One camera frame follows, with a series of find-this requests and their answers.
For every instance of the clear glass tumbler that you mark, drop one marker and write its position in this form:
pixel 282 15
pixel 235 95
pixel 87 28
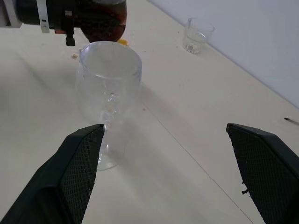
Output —
pixel 197 35

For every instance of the clear wine glass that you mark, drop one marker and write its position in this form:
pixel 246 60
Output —
pixel 109 77

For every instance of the dark drink bottle yellow cap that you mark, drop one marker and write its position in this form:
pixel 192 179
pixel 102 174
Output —
pixel 102 29

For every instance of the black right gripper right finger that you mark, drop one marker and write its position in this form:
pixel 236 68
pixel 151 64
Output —
pixel 268 168

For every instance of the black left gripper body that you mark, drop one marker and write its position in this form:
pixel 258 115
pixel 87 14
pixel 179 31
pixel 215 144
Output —
pixel 59 14

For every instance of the small tan crumb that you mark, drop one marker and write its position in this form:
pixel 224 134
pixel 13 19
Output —
pixel 74 56

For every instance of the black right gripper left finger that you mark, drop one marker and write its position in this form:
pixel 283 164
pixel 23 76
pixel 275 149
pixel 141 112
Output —
pixel 63 177

